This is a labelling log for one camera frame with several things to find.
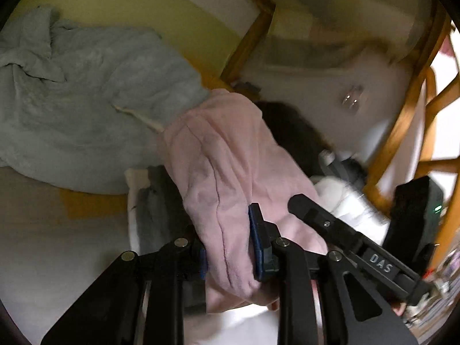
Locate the grey bed sheet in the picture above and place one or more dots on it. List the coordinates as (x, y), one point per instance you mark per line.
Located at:
(55, 243)

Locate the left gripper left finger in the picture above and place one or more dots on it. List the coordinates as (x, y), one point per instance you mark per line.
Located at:
(203, 264)

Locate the black white plush toy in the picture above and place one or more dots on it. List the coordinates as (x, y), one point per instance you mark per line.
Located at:
(323, 165)

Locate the pink t-shirt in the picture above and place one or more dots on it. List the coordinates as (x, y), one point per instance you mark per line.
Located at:
(222, 157)

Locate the grey-green blanket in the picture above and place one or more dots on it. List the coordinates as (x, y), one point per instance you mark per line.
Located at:
(80, 105)

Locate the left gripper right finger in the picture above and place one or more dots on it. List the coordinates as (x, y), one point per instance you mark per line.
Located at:
(263, 236)

